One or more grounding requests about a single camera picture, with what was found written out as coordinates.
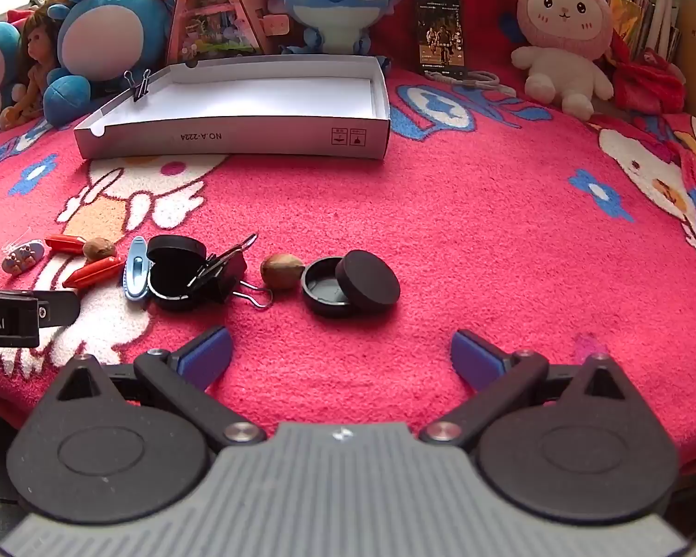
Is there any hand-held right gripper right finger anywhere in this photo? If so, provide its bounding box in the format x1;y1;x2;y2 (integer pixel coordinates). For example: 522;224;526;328
419;329;653;447

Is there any pink bunny plush toy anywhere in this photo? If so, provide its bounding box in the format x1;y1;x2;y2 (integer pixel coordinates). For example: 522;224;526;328
510;0;616;120

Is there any white cardboard box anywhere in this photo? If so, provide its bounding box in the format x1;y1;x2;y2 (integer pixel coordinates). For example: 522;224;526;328
73;55;391;160

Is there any triangular pink dollhouse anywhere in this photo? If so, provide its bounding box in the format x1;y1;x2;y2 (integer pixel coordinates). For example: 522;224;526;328
167;0;273;65

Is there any black round hinged case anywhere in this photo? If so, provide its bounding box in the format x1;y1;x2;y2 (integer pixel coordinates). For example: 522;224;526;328
145;234;210;311

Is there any blue mouse plush toy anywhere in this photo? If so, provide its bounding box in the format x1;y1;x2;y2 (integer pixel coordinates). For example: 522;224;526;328
43;0;183;127

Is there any red cloth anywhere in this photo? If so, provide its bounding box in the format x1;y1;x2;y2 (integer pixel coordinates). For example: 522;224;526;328
606;29;688;114

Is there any white charging cable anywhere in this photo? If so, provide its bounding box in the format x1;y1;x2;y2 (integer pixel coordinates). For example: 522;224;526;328
426;70;517;97

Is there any brown nut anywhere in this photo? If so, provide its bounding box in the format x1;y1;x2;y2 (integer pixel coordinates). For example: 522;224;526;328
82;238;118;262
260;253;305;291

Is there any brown-haired doll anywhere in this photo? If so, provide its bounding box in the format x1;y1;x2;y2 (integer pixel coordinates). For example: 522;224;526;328
0;8;64;131

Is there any blue alien plush toy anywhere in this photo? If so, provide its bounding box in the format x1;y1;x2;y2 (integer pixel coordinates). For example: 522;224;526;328
262;0;414;73

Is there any black round cap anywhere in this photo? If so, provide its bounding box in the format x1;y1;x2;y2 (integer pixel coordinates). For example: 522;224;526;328
300;256;354;319

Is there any small black binder clip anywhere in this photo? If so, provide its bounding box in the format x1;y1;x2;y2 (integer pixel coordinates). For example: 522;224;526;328
123;70;153;102

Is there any black round disc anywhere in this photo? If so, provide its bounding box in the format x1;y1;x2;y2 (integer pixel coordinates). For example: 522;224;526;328
335;250;401;311

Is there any light blue plastic clip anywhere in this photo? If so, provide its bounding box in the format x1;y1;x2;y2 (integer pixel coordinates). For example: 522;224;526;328
122;237;155;301

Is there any black smartphone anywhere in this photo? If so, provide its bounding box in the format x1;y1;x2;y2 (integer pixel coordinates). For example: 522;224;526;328
414;0;468;78

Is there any row of books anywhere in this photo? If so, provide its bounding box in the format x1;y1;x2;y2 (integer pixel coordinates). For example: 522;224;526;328
476;0;682;62

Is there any small cartoon figure charm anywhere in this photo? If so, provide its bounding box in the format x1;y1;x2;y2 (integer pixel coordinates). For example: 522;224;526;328
1;239;46;275

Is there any large black binder clip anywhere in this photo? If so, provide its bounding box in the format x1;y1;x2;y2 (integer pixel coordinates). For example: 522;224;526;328
186;233;273;310

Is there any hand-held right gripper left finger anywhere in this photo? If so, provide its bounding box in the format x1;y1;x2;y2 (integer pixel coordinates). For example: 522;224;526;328
38;326;268;450

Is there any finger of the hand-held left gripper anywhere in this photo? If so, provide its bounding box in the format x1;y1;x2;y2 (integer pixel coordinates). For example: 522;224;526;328
35;291;82;327

